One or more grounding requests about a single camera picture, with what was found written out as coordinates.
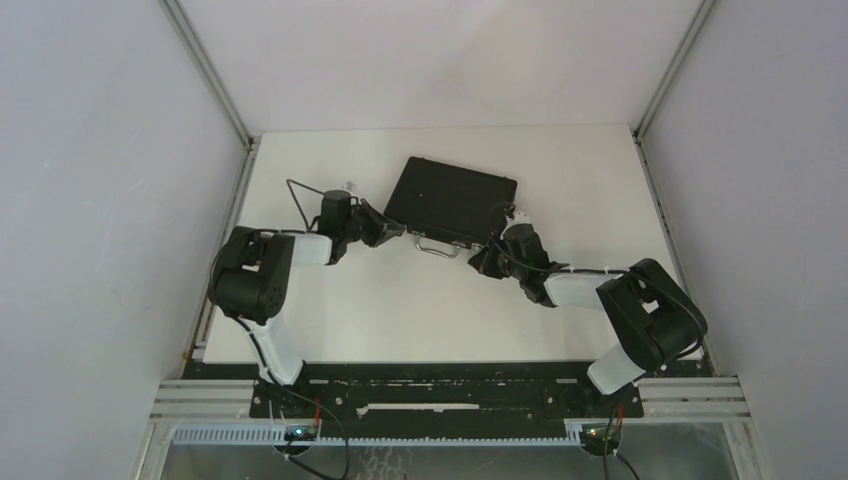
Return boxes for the right aluminium frame post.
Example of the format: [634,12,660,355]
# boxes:
[632,0,720,146]

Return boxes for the black poker set case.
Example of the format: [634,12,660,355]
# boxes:
[384,157,518,250]

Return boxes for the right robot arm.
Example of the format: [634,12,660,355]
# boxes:
[468,221,708,416]

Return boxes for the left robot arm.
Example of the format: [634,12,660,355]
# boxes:
[207,189,405,417]

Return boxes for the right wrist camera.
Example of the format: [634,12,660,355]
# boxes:
[501,207,532,235]

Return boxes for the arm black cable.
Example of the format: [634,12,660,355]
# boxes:
[488,201,709,362]
[209,178,333,346]

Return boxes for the aluminium frame rail front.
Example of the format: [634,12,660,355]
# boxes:
[150,377,752,423]

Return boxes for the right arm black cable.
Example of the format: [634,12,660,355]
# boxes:
[488,201,709,362]

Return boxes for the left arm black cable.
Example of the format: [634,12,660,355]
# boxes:
[209,178,333,346]

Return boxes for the aluminium frame post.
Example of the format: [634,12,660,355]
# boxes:
[632,0,720,146]
[158,0,254,150]

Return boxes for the white cable duct strip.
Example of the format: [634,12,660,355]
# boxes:
[170,423,584,446]

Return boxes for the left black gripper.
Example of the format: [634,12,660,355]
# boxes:
[340,199,404,249]

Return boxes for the left aluminium frame post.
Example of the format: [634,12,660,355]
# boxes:
[158,0,254,150]

